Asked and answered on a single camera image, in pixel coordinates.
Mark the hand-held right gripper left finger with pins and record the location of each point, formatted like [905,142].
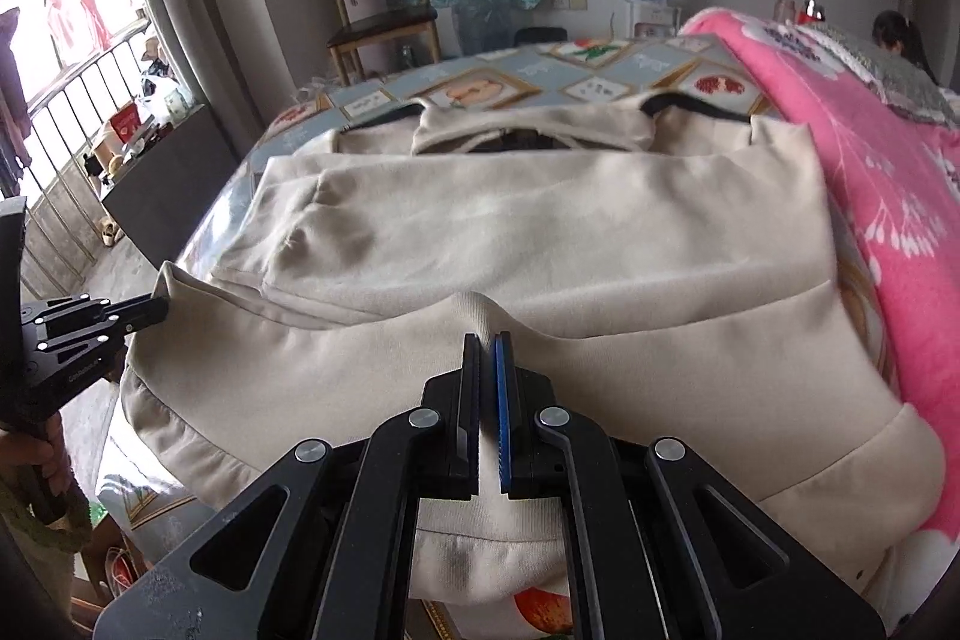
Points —
[459,430]

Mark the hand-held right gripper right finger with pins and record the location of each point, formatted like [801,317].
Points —
[504,422]

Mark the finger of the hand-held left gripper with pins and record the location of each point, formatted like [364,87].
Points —
[139,310]

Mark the cream zip jacket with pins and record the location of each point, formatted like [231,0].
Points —
[562,235]

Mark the red hanging clothes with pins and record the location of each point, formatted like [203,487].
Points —
[79,14]

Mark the person's left hand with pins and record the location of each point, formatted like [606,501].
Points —
[61,467]

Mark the beige slippers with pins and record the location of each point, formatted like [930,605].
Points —
[111,233]

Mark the grey cabinet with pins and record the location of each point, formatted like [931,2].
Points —
[172,190]

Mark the green fluffy garment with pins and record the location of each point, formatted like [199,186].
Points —
[52,539]

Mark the red box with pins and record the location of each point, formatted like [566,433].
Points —
[125,124]

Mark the metal window railing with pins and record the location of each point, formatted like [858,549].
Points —
[67,115]

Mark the white printed plastic bag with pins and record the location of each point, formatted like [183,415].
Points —
[166,96]

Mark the wooden chair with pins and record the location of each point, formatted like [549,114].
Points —
[382,21]

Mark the fruit print tablecloth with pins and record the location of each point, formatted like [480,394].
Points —
[645,63]

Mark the empty clear water jug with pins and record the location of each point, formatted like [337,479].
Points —
[484,29]

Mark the white water dispenser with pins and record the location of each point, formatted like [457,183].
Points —
[654,19]

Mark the pink floral blanket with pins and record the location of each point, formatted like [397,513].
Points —
[885,175]

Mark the pink jar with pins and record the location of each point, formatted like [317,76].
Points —
[785,9]

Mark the grey lace cloth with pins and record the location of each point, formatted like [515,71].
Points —
[892,78]

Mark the wall socket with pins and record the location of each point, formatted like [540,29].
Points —
[566,1]

